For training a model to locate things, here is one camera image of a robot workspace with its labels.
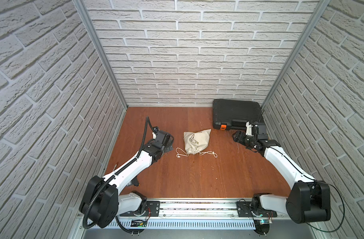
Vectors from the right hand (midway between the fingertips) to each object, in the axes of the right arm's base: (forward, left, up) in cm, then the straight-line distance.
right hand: (239, 137), depth 87 cm
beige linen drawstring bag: (+2, +26, -6) cm, 27 cm away
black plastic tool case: (+25, -3, -7) cm, 26 cm away
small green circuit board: (-38, +58, -13) cm, 71 cm away
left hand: (0, +45, 0) cm, 45 cm away
